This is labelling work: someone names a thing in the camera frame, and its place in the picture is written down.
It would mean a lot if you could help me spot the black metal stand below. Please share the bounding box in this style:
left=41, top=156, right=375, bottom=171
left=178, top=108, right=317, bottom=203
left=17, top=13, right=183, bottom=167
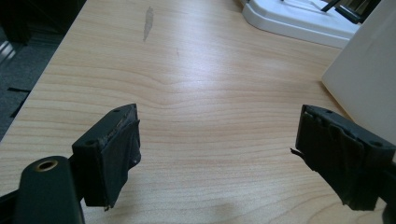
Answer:
left=320, top=0, right=382, bottom=25

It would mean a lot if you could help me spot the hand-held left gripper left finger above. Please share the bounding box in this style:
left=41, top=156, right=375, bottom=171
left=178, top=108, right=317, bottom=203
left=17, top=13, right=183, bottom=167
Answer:
left=71, top=103, right=142, bottom=212

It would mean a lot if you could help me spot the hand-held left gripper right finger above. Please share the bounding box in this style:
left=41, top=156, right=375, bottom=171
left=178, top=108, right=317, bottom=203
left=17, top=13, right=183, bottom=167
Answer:
left=290, top=104, right=396, bottom=212

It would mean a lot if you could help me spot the white box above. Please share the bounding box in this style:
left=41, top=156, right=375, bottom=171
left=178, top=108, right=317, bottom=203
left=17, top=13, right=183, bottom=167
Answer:
left=320, top=0, right=396, bottom=147

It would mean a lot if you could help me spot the white plastic tray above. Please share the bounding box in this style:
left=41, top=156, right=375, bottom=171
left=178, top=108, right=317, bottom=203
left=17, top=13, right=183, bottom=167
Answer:
left=238, top=0, right=362, bottom=49

